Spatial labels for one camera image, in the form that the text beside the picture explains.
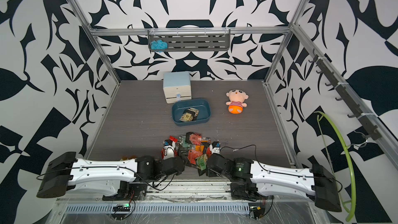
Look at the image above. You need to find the green label tea bag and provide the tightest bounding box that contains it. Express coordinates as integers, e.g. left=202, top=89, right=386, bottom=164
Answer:
left=195, top=154, right=208, bottom=171

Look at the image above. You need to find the red circle label tea bag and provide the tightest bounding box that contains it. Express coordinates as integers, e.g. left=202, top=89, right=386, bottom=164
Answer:
left=187, top=149, right=203, bottom=165

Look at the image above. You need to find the orange label blue tea bag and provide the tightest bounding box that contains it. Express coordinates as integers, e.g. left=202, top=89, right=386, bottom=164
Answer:
left=194, top=145, right=205, bottom=153

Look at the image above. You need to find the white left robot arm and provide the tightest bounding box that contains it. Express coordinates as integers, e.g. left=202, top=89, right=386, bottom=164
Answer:
left=36, top=152, right=184, bottom=199

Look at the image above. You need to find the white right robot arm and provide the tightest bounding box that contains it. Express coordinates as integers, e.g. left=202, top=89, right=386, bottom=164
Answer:
left=207, top=153, right=342, bottom=212

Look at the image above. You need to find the pink label red tea bag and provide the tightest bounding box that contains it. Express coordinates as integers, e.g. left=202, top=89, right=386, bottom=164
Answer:
left=187, top=132, right=202, bottom=145

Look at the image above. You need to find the teal plastic storage box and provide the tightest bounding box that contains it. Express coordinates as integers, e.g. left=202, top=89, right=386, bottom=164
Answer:
left=172, top=99, right=211, bottom=127

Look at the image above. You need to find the black right connector box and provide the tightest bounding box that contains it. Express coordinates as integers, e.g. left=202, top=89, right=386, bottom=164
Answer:
left=249, top=205, right=265, bottom=220

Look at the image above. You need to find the blue white drawer box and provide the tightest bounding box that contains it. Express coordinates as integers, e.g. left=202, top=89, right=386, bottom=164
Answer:
left=163, top=72, right=192, bottom=104

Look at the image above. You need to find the brown plush toy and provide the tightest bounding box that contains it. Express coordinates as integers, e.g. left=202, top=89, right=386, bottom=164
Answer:
left=121, top=156, right=137, bottom=161

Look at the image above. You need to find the green led circuit board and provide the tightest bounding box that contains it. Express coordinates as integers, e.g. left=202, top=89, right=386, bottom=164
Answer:
left=112, top=203, right=131, bottom=213

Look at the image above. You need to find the pink plush doll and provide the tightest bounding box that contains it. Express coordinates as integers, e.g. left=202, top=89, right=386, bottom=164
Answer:
left=226, top=89, right=249, bottom=114

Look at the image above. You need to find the blue crocheted cloth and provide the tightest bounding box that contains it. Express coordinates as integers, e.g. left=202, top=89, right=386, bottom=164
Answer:
left=150, top=40, right=169, bottom=52

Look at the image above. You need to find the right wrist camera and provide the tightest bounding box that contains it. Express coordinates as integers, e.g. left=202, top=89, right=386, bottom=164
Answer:
left=208, top=141, right=221, bottom=155

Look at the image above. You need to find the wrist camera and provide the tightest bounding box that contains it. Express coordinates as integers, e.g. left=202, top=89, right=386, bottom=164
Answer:
left=161, top=140, right=178, bottom=160
left=208, top=141, right=221, bottom=155

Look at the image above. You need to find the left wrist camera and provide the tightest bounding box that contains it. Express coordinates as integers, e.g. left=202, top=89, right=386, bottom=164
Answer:
left=161, top=140, right=178, bottom=160

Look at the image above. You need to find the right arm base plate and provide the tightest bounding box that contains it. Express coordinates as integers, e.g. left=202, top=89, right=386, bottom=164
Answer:
left=230, top=183, right=274, bottom=202

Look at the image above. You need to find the perforated metal front rail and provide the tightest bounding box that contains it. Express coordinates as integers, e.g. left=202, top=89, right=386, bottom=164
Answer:
left=65, top=202, right=250, bottom=214

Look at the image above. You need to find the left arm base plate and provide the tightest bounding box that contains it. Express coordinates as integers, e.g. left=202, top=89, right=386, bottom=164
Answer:
left=102, top=181, right=147, bottom=201

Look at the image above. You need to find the grey wall rack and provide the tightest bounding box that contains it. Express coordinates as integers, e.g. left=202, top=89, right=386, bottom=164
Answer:
left=147, top=28, right=231, bottom=52

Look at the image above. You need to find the green hose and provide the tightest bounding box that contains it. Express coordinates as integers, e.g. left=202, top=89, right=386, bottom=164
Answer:
left=313, top=110, right=357, bottom=223

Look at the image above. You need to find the black hook rail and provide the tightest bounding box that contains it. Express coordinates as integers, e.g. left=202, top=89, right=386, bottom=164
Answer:
left=311, top=50, right=382, bottom=141

